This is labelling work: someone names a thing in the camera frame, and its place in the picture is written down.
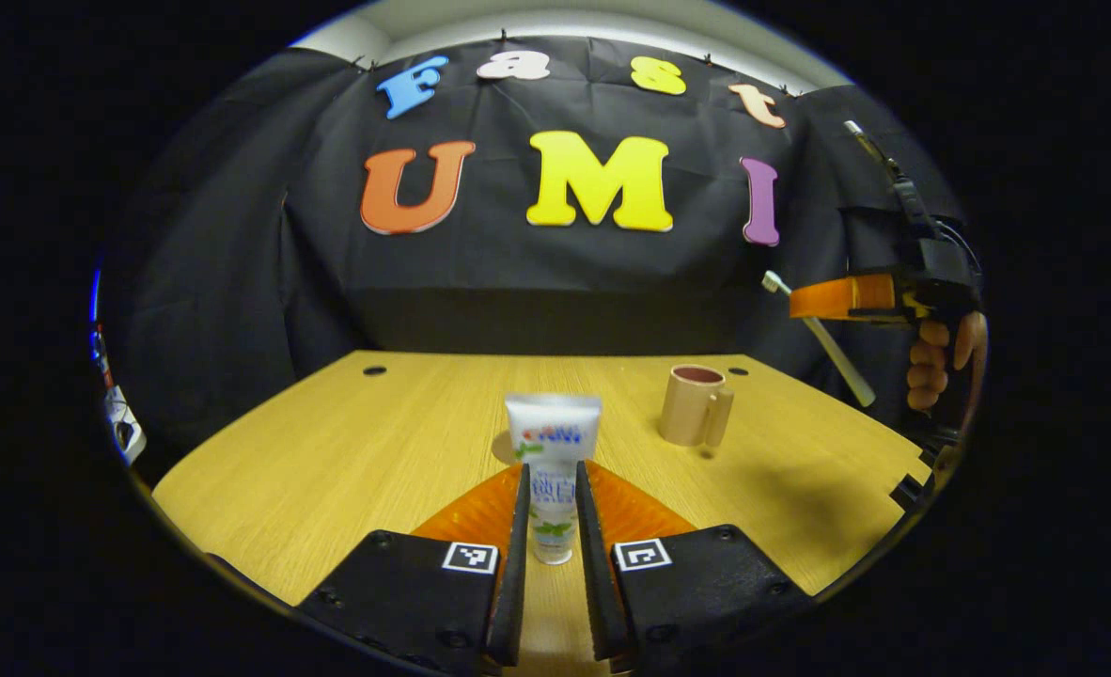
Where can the bright blue screen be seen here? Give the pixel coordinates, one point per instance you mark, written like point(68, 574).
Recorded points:
point(95, 296)

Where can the black backdrop cloth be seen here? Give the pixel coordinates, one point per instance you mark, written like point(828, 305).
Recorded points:
point(565, 282)

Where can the white toothbrush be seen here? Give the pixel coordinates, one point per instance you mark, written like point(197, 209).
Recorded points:
point(837, 362)

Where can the round brown coaster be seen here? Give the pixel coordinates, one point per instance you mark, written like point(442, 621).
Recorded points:
point(504, 448)

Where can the black desk edge fitting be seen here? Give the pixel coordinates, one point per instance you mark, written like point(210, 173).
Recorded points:
point(913, 491)

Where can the white toothpaste tube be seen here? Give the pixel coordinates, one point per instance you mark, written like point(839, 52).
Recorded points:
point(553, 432)

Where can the white plastic device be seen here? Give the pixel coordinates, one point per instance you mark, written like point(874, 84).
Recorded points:
point(125, 428)

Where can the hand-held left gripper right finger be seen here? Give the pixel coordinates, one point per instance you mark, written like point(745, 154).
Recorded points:
point(598, 583)

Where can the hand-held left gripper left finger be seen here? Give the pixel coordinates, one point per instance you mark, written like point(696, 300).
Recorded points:
point(513, 583)

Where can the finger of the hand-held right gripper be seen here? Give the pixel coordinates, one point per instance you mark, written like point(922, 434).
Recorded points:
point(842, 299)

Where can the wooden desktop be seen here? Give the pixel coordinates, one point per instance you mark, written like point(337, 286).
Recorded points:
point(349, 451)

